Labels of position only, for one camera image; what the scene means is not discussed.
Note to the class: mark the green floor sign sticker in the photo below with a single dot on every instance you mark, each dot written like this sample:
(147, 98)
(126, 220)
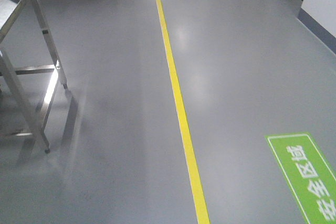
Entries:
(307, 173)

